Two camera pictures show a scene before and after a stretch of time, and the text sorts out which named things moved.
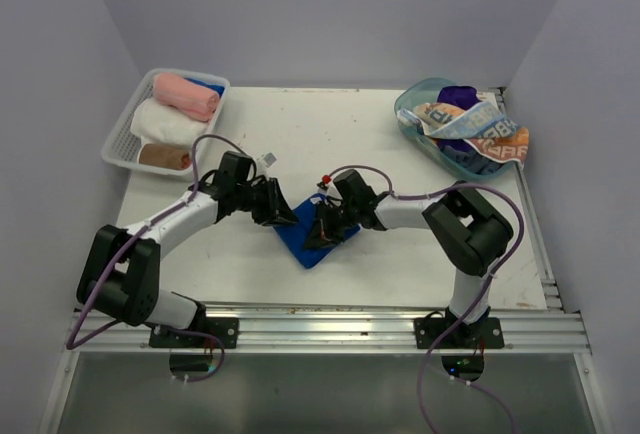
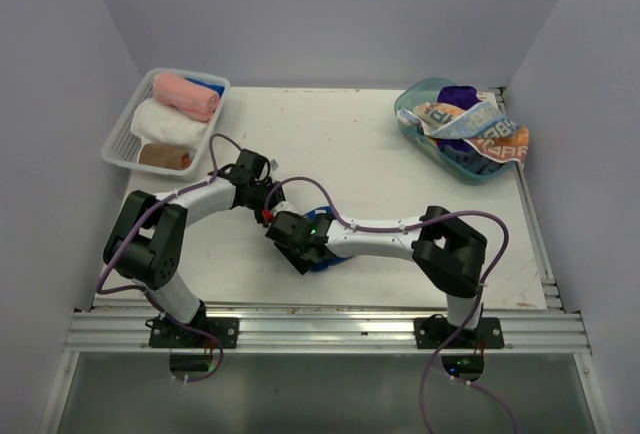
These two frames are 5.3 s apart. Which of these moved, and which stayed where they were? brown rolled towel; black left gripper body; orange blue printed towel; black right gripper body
Moved: black right gripper body
Stayed: black left gripper body; orange blue printed towel; brown rolled towel
